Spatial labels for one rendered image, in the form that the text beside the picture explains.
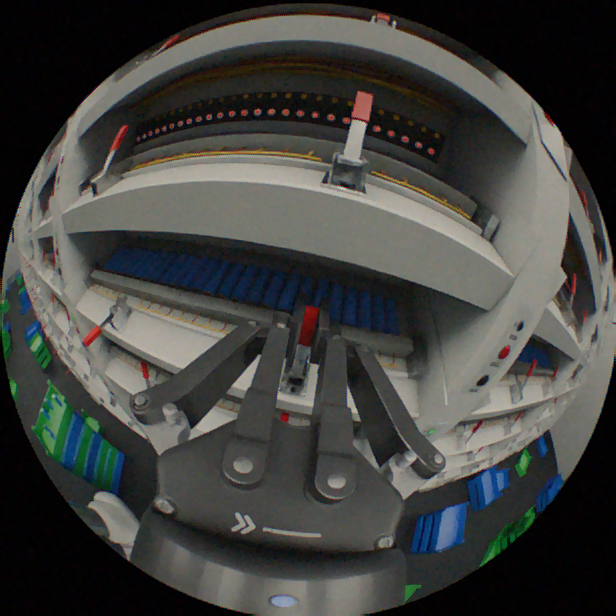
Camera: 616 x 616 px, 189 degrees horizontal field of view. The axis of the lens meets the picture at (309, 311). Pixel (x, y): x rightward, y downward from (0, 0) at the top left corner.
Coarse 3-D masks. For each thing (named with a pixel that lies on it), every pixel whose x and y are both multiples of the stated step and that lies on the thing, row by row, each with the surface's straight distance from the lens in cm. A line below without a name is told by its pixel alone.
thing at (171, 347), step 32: (96, 256) 50; (288, 256) 31; (320, 256) 30; (96, 288) 47; (96, 320) 40; (128, 320) 34; (160, 320) 30; (192, 320) 28; (416, 320) 32; (160, 352) 28; (192, 352) 26; (416, 352) 27; (416, 384) 29; (352, 416) 26; (416, 416) 28
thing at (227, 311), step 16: (96, 272) 46; (112, 288) 41; (128, 288) 35; (144, 288) 33; (160, 288) 31; (160, 304) 32; (176, 304) 29; (192, 304) 27; (208, 304) 26; (224, 304) 26; (240, 304) 25; (224, 320) 26; (240, 320) 25; (256, 320) 24; (272, 320) 24; (352, 336) 24; (368, 336) 25; (384, 336) 26; (400, 336) 27; (384, 352) 27; (400, 352) 27
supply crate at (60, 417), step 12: (48, 384) 111; (48, 396) 114; (60, 396) 111; (48, 408) 115; (60, 408) 108; (72, 408) 99; (48, 420) 114; (60, 420) 97; (36, 432) 114; (48, 432) 112; (60, 432) 98; (48, 444) 111; (60, 444) 100; (60, 456) 101
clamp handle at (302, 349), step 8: (304, 312) 18; (312, 312) 18; (304, 320) 18; (312, 320) 18; (304, 328) 18; (312, 328) 18; (304, 336) 19; (312, 336) 19; (304, 344) 19; (296, 352) 20; (304, 352) 20; (296, 360) 20; (304, 360) 20; (296, 368) 21
